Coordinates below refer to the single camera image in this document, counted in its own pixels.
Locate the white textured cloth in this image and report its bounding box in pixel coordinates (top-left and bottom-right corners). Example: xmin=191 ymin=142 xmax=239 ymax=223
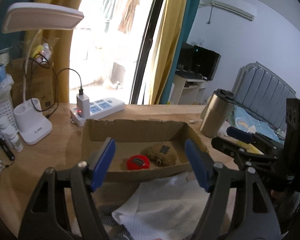
xmin=112 ymin=172 xmax=209 ymax=239

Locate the brown fuzzy pouch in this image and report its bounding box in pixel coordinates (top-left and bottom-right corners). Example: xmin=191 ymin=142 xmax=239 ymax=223
xmin=140 ymin=143 xmax=177 ymax=167

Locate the yellow tissue pack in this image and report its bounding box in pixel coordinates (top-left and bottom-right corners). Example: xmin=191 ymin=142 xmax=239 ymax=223
xmin=236 ymin=141 xmax=263 ymax=155

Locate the blue cartoon bedsheet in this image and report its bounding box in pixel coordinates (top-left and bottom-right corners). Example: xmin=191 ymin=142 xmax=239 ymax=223
xmin=226 ymin=105 xmax=284 ymax=144

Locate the black small flashlight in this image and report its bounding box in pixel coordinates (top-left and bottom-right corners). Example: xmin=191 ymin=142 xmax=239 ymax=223
xmin=0 ymin=139 xmax=15 ymax=161

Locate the grey bed headboard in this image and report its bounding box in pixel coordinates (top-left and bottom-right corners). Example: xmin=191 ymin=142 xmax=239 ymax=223
xmin=232 ymin=62 xmax=296 ymax=132

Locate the white pill bottle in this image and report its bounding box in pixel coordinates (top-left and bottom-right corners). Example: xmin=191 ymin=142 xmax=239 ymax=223
xmin=0 ymin=115 xmax=16 ymax=143
xmin=8 ymin=131 xmax=24 ymax=152

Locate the steel travel mug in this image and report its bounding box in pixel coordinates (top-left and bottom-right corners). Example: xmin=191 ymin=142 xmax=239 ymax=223
xmin=199 ymin=88 xmax=235 ymax=138

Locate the white usb charger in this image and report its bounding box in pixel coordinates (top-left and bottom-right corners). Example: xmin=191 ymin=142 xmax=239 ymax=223
xmin=77 ymin=94 xmax=90 ymax=119

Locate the white plastic basket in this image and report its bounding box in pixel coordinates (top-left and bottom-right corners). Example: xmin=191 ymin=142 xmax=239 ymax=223
xmin=0 ymin=96 xmax=18 ymax=139

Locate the brown cardboard box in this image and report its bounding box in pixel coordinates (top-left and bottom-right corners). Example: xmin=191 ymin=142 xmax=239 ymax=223
xmin=81 ymin=119 xmax=208 ymax=182

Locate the white power strip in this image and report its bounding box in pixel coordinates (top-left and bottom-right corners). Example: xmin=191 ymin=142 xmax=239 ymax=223
xmin=70 ymin=98 xmax=125 ymax=127

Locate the white desk cabinet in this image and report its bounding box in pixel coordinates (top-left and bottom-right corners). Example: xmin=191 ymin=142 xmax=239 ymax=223
xmin=168 ymin=74 xmax=209 ymax=105

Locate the brown cardboard carton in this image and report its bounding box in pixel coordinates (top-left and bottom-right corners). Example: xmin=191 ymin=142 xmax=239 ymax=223
xmin=6 ymin=58 xmax=55 ymax=111

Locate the black monitor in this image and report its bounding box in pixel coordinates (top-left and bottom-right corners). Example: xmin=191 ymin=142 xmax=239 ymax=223
xmin=175 ymin=42 xmax=221 ymax=81

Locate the yellow right curtain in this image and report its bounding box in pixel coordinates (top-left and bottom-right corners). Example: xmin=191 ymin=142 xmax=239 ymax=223
xmin=148 ymin=0 xmax=187 ymax=105

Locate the white desk lamp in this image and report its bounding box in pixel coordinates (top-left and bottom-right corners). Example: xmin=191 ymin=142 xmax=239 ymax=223
xmin=1 ymin=2 xmax=84 ymax=145

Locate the black charger cable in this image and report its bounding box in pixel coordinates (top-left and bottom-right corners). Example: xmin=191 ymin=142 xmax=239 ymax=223
xmin=27 ymin=53 xmax=84 ymax=119

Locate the wall air conditioner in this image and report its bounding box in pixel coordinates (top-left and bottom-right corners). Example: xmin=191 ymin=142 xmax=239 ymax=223
xmin=211 ymin=0 xmax=257 ymax=21

